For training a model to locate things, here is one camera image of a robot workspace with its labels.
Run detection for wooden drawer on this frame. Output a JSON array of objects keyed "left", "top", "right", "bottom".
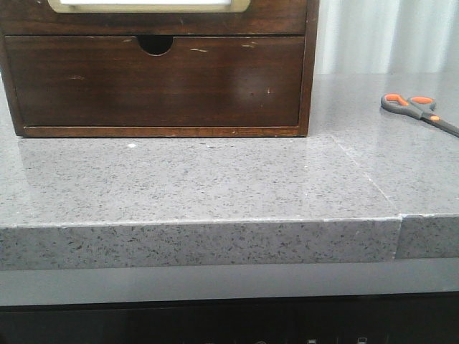
[
  {"left": 1, "top": 1, "right": 307, "bottom": 36},
  {"left": 6, "top": 36, "right": 303, "bottom": 127}
]

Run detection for grey orange scissors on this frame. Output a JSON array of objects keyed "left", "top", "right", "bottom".
[{"left": 381, "top": 93, "right": 458, "bottom": 137}]

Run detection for white drawer handle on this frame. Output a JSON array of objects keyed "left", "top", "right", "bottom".
[{"left": 60, "top": 0, "right": 232, "bottom": 6}]

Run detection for dark wooden drawer cabinet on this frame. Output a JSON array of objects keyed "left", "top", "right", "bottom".
[{"left": 1, "top": 1, "right": 319, "bottom": 138}]

